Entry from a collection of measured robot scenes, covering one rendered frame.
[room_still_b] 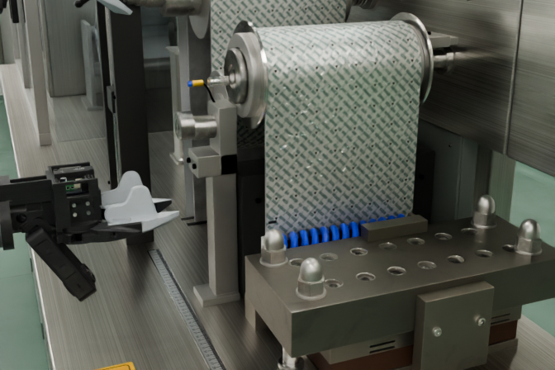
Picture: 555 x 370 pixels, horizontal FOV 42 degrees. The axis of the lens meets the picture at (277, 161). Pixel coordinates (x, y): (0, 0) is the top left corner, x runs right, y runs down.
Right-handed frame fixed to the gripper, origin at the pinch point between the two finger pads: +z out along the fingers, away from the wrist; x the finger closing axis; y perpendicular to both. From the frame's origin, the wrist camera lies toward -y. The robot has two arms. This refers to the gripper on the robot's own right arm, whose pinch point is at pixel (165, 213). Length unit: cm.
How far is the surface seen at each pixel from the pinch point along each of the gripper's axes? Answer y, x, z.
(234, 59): 18.7, 4.7, 11.5
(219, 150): 5.3, 7.3, 9.7
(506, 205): -13, 13, 66
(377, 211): -4.4, -0.2, 31.5
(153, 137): -19, 99, 19
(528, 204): -109, 202, 242
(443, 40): 19.5, 3.6, 43.5
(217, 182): 0.3, 7.9, 9.5
